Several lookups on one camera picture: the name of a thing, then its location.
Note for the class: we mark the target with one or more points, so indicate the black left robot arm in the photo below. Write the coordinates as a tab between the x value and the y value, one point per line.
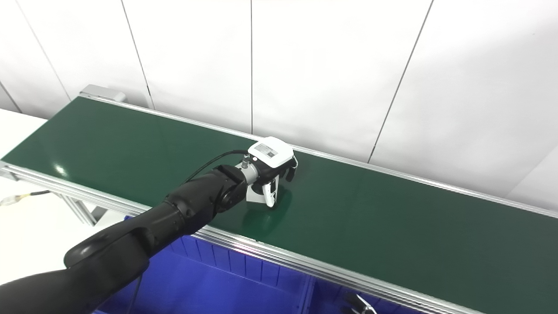
174	218

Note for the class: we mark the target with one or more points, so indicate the blue plastic bin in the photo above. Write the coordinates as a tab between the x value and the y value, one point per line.
327	302
196	288

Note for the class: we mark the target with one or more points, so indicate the white hollow plastic part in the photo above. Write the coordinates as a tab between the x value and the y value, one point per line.
253	196

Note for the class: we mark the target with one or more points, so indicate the grey conveyor end housing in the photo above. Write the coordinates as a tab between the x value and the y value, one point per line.
100	91

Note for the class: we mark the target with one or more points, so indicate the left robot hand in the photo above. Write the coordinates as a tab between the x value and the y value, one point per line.
272	152

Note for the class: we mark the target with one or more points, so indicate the green conveyor belt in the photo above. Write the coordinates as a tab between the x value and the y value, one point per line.
261	250
392	218

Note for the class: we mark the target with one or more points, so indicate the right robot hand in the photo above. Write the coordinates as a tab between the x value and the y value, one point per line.
359	306

